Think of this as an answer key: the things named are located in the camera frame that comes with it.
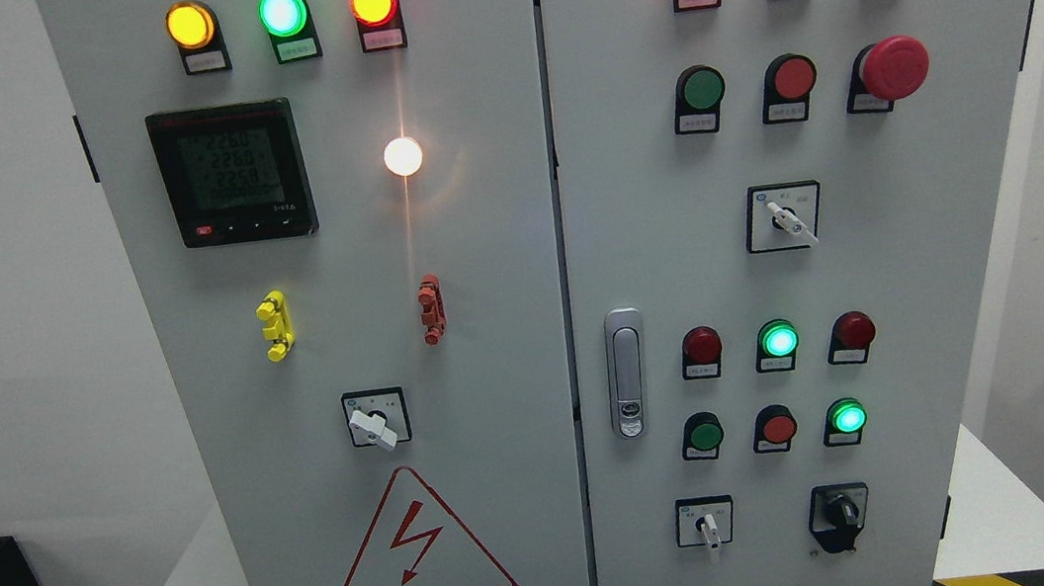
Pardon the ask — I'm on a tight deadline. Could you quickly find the dark red indicator light right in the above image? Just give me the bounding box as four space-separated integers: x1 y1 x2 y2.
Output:
826 310 877 366

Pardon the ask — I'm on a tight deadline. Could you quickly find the yellow indicator light top left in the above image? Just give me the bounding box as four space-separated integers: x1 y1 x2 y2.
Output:
165 0 233 77

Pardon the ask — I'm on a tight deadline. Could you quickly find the red emergency stop mushroom button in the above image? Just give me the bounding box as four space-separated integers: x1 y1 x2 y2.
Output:
846 36 930 116

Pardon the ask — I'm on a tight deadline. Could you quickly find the white selector switch left door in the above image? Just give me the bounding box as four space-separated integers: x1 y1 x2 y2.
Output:
340 386 412 452

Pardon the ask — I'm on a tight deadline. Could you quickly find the dark red indicator light left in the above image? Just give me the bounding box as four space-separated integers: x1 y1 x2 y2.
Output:
681 325 723 380

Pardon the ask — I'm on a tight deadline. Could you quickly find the green lit indicator light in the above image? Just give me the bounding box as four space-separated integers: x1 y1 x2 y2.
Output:
755 317 800 374
258 0 323 65

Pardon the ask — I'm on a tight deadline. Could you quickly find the green lit indicator light middle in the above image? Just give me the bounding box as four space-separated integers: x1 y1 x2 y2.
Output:
755 317 800 374

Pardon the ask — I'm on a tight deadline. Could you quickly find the red push button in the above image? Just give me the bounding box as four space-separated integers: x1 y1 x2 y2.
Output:
760 52 818 126
751 403 799 455

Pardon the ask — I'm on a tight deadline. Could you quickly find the dark red indicator light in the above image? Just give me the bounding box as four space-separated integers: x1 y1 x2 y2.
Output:
826 310 877 366
681 325 723 380

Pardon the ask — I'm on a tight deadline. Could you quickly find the black digital power meter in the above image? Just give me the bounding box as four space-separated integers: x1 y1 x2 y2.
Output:
145 98 319 249

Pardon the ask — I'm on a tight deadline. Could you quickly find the green lit indicator light top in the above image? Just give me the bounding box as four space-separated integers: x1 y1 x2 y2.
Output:
258 0 323 65

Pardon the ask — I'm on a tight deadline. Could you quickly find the silver door latch handle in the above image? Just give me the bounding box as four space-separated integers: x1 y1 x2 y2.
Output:
603 307 647 439

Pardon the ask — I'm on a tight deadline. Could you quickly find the orange red indicator light left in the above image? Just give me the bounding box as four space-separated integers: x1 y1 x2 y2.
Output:
350 0 407 53

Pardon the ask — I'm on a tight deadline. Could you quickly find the grey cabinet door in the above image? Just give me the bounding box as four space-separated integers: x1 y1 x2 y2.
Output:
541 0 1028 586
37 0 590 586

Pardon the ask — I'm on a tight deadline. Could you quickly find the white selector switch lower right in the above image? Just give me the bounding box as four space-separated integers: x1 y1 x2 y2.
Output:
672 494 735 564

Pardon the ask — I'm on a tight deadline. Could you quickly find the right grey cabinet door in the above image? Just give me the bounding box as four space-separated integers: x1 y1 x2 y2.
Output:
541 0 1028 586

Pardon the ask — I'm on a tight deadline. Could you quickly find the black rotary knob switch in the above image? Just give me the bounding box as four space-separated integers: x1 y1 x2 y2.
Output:
808 480 869 554

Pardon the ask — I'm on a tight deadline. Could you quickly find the red push button lower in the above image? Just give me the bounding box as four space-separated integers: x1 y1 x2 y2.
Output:
751 403 799 455

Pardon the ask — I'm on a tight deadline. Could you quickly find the white glowing indicator light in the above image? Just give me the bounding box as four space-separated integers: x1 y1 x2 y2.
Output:
383 136 424 179

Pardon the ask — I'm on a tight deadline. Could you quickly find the red terminal connector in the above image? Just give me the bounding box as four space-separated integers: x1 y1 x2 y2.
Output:
416 273 448 346

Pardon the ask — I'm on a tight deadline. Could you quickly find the white selector switch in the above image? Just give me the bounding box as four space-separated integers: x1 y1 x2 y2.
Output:
672 494 735 564
745 180 822 255

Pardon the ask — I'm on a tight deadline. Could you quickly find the yellow terminal connector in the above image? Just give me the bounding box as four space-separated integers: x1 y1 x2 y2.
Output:
255 289 296 364

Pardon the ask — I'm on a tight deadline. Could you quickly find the green lit push button lower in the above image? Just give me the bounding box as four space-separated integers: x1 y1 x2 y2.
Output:
823 397 868 448

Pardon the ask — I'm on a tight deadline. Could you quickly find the red electric hazard warning sticker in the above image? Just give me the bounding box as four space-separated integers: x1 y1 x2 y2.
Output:
345 465 520 586

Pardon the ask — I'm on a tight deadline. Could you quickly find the left grey cabinet door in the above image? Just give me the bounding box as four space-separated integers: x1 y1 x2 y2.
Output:
37 0 590 586

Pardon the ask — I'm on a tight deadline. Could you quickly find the white selector switch upper right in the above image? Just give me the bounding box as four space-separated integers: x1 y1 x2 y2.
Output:
745 180 822 255

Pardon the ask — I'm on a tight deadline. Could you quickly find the red push button upper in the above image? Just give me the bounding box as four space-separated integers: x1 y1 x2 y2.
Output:
760 52 818 126

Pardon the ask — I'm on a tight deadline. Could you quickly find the green push button upper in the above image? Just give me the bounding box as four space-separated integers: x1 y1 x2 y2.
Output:
673 63 726 136

